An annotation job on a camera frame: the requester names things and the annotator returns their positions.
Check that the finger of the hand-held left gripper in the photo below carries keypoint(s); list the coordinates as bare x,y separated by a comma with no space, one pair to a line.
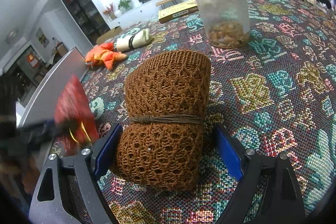
52,129

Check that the red patterned pouch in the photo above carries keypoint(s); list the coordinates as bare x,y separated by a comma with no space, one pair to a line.
72,100

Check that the dark glass display cabinet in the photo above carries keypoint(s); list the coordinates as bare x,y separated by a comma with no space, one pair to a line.
81,6

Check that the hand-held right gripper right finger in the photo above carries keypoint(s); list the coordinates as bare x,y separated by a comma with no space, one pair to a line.
231,155

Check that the colourful printed blanket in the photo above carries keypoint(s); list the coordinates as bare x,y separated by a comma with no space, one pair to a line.
262,87

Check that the framed wall picture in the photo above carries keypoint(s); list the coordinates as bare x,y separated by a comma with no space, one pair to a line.
42,37

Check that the cardboard box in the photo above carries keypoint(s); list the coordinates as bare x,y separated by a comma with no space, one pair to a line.
109,35

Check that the white vase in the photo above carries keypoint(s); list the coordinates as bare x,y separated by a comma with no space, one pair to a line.
118,13

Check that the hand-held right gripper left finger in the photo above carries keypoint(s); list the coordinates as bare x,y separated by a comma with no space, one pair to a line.
105,150

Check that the round ceiling lamp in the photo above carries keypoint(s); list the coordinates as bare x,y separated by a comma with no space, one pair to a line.
12,35

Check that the clear plastic jar black lid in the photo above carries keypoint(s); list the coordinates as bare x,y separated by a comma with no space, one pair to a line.
220,8

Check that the flat yellow box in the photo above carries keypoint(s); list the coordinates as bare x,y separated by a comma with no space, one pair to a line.
176,12

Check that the red door notice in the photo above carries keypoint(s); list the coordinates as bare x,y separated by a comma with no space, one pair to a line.
32,59

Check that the orange cloth toy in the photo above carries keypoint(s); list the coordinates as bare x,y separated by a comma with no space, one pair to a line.
105,54

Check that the brown knitted cloth roll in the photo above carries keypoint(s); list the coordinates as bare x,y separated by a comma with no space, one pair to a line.
162,87

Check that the bushy green potted plant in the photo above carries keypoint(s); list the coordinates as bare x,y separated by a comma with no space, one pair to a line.
124,3

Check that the person's left hand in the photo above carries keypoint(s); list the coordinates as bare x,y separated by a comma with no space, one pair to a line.
29,176

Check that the grey partition board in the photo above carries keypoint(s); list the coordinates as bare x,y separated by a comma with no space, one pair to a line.
52,77

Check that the cream cloth roll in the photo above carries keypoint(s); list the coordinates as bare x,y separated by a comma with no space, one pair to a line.
140,39

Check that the red flower bouquet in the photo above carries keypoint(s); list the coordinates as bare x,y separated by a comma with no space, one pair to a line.
109,10

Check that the white television cabinet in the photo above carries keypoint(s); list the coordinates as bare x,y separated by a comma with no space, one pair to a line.
141,12

